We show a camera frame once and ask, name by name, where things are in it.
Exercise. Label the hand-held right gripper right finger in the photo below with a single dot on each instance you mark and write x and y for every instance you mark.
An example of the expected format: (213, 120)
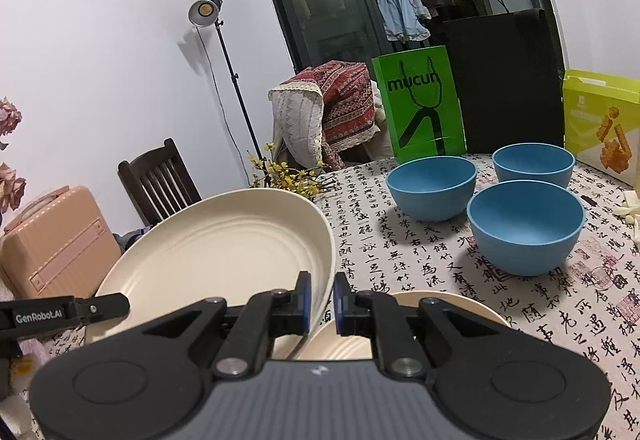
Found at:
(339, 305)

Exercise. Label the pink suitcase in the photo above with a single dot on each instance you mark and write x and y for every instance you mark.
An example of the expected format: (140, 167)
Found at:
(55, 255)

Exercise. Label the white crumpled glove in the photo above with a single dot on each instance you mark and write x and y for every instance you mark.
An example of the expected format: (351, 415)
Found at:
(631, 215)

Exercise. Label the black paper bag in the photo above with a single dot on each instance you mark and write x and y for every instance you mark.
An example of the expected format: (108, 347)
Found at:
(505, 84)

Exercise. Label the dried pink roses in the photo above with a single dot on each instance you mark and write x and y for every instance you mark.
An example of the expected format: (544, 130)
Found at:
(10, 114)

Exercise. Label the yellow flower branch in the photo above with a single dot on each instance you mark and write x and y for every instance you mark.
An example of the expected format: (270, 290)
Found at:
(295, 180)

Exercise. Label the dark wooden chair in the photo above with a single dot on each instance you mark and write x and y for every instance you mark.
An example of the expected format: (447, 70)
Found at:
(157, 185)

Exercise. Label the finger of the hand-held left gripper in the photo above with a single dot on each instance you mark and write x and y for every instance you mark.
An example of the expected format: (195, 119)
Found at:
(102, 309)

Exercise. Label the cream plate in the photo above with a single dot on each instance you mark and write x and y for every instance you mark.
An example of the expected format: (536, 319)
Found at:
(470, 307)
(215, 250)

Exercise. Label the blue bowl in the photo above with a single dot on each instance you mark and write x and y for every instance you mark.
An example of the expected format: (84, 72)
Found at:
(430, 190)
(532, 164)
(525, 230)

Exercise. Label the beige cloth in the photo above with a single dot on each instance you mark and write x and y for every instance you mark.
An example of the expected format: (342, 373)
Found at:
(382, 129)

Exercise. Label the studio light on stand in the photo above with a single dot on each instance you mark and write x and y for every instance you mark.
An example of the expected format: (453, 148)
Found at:
(205, 9)

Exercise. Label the yellow-green snack box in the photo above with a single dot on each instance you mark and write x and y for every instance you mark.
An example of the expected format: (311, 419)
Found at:
(600, 119)

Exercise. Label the white quilted cushion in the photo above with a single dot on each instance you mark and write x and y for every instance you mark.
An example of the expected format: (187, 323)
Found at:
(297, 124)

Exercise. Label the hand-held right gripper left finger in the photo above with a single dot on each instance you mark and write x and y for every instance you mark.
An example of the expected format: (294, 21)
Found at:
(305, 302)

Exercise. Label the green paper bag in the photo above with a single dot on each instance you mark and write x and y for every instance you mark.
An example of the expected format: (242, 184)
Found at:
(420, 119)

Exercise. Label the calligraphy printed tablecloth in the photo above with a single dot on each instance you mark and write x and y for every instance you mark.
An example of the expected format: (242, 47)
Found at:
(500, 310)

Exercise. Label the purple grey cloth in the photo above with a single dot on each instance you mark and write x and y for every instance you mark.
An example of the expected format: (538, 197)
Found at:
(131, 240)

